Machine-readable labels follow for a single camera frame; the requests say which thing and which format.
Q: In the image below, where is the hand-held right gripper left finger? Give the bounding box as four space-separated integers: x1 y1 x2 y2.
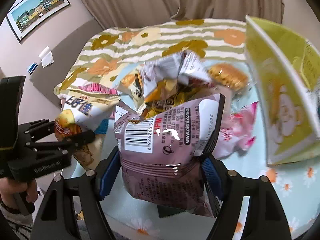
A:
30 146 123 240

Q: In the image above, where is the green storage box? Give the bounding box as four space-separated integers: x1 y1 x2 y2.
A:
245 15 320 165

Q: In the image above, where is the gold wrapped snack packet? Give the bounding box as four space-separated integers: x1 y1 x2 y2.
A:
145 79 193 120

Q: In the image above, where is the beige curtain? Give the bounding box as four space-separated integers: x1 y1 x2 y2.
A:
70 0 285 29

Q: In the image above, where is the white yellow chip bag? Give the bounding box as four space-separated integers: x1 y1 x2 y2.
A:
54 89 120 172

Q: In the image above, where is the mauve snack bag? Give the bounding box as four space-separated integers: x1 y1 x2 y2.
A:
114 94 225 218

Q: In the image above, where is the white grey snack packet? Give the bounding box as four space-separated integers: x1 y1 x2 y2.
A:
141 52 185 82

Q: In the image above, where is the round cracker pack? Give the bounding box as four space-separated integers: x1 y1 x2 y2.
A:
207 64 249 93

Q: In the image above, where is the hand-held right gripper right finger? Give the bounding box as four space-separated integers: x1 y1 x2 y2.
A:
200 154 293 240

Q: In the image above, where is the light blue daisy tablecloth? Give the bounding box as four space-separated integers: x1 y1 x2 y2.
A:
60 55 320 240

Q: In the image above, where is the striped flower blanket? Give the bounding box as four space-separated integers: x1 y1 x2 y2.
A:
54 17 250 99

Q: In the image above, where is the cream black snack packet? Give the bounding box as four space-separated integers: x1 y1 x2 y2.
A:
117 72 145 108

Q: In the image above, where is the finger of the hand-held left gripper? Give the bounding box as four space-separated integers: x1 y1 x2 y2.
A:
17 119 56 140
25 130 96 160

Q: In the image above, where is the pink snack packet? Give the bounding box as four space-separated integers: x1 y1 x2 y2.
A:
215 102 258 159

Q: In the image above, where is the pink striped packet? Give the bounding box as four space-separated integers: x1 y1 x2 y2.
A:
81 82 121 96

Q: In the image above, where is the person's left hand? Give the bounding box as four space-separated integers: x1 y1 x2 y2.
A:
0 177 39 214

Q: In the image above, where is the framed wall picture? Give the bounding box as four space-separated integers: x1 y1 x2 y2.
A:
6 0 71 43

